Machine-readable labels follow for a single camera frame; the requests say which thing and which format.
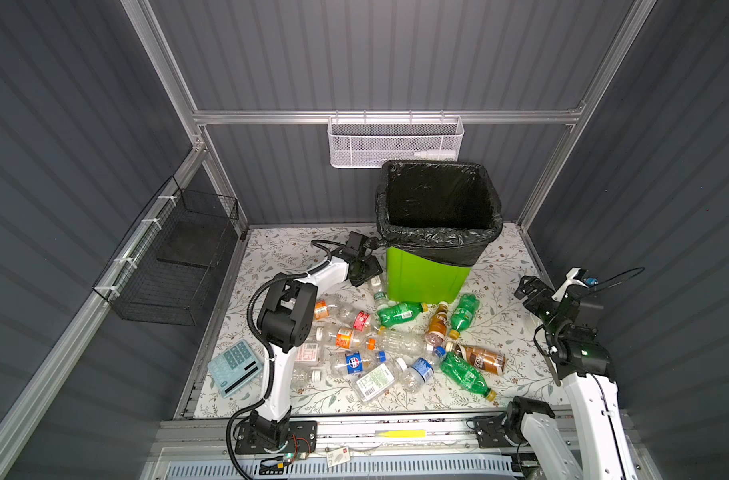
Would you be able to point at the black wire wall basket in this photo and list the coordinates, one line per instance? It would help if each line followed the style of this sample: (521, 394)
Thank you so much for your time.
(173, 272)

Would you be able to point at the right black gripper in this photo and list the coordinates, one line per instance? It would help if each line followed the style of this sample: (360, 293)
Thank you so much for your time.
(544, 293)

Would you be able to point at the black bin liner bag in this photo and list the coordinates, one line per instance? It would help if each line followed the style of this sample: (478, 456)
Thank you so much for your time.
(445, 212)

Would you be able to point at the clear ribbed empty bottle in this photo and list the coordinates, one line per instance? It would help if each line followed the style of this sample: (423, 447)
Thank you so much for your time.
(306, 376)

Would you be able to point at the Pepsi label clear bottle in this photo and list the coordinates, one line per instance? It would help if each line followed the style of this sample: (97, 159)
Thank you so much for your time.
(355, 362)

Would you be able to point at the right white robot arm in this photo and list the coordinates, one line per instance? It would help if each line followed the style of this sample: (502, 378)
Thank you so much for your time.
(586, 371)

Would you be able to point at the white tag on rail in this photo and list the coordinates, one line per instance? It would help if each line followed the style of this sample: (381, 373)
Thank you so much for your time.
(338, 457)

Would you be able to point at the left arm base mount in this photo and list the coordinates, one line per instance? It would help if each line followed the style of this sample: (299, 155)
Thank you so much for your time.
(295, 436)

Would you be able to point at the clear bottle orange label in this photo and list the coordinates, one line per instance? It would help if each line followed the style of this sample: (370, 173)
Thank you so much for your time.
(335, 310)

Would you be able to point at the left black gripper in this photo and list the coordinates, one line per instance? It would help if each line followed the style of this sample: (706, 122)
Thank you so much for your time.
(375, 269)

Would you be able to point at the clear bottle blue label front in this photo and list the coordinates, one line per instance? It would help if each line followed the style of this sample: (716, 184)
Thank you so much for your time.
(417, 375)

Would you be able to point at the green bottle yellow cap left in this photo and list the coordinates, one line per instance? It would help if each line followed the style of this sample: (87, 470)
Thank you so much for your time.
(400, 313)

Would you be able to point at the brown Nescafe bottle upright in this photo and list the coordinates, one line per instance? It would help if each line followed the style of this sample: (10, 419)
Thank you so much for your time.
(437, 332)

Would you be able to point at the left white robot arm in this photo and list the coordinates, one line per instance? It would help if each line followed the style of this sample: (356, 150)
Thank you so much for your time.
(280, 314)

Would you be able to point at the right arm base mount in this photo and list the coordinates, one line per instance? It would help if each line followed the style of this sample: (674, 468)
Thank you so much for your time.
(497, 431)

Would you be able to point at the clear crumpled bottle centre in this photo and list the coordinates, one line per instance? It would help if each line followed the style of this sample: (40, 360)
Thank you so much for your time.
(402, 343)

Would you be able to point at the white wire wall basket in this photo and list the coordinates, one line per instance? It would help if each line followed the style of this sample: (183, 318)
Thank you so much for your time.
(361, 143)

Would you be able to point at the clear bottle pink label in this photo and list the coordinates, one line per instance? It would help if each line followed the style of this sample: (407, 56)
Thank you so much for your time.
(311, 354)

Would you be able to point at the brown Nescafe bottle lying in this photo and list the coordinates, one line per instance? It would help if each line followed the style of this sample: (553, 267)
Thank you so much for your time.
(481, 358)

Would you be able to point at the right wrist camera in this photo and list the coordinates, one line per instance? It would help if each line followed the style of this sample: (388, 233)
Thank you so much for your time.
(576, 277)

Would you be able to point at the clear bottle orange cap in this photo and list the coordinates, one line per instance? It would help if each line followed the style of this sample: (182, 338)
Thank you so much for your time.
(344, 338)

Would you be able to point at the clear bottle red label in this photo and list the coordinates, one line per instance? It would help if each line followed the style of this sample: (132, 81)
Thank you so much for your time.
(363, 322)

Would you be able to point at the clear bottle white green label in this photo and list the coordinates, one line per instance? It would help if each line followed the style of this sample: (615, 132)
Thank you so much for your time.
(372, 384)

